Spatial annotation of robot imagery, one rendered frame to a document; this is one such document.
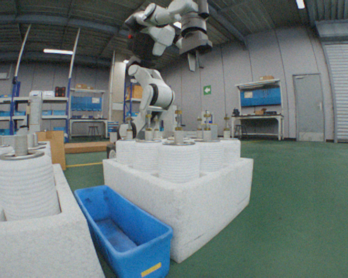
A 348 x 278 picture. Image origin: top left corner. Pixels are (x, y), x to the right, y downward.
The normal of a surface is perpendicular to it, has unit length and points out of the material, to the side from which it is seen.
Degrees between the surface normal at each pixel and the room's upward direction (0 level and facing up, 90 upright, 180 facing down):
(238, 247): 0
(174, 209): 90
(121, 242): 0
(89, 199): 88
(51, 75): 90
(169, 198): 90
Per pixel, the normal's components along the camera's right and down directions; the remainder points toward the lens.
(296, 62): -0.75, 0.04
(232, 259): 0.00, -1.00
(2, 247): 0.71, 0.04
